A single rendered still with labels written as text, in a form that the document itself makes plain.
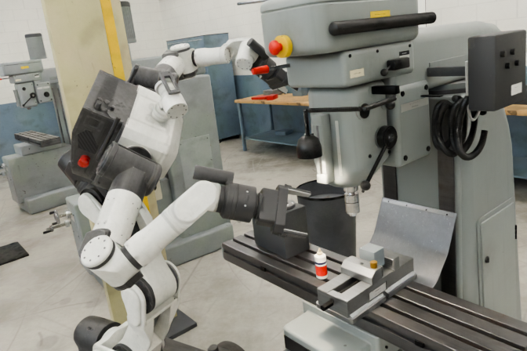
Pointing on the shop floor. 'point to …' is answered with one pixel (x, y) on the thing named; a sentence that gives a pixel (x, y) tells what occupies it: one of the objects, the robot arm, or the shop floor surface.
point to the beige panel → (91, 61)
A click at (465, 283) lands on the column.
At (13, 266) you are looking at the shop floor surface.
